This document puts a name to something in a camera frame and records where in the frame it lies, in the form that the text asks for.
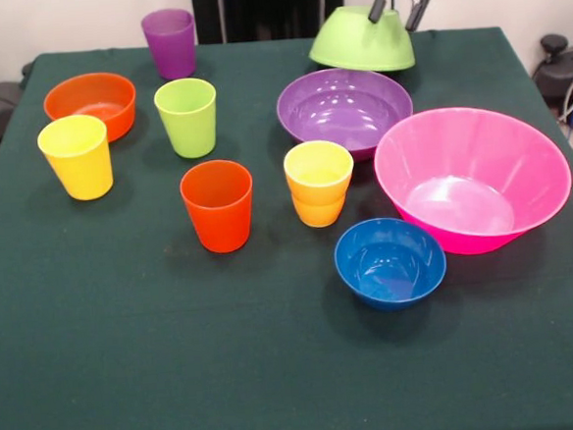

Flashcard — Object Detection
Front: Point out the green bowl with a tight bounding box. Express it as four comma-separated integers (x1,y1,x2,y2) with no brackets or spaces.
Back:
304,1,416,79

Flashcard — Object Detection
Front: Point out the purple bowl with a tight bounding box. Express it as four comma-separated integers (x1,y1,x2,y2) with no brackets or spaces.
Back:
274,63,418,167

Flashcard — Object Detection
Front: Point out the pink bowl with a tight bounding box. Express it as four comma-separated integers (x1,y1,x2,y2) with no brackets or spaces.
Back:
370,99,573,261

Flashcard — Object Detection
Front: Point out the yellow ribbed cup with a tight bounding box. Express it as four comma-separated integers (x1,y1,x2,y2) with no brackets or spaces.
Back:
282,136,359,230

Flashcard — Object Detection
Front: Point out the purple cup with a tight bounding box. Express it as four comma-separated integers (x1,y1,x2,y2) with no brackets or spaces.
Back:
139,7,199,82

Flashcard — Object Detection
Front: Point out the green cup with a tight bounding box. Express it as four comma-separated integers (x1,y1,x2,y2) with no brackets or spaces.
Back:
152,76,222,162

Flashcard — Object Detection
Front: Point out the orange cup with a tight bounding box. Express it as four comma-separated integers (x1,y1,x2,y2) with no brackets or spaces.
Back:
178,156,258,256

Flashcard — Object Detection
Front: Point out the blue bowl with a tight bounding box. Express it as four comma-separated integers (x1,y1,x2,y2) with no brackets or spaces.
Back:
331,213,451,316

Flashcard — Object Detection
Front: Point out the orange bowl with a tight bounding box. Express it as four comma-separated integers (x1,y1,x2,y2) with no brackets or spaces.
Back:
41,69,140,147

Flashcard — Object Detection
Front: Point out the tall yellow cup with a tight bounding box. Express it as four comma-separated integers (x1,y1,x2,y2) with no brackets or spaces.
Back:
34,112,116,204

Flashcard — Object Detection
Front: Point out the dark green tablecloth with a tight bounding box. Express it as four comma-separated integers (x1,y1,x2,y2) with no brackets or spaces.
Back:
0,16,573,430

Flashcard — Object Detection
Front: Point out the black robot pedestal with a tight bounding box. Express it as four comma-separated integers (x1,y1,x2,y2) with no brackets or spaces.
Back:
191,0,348,47

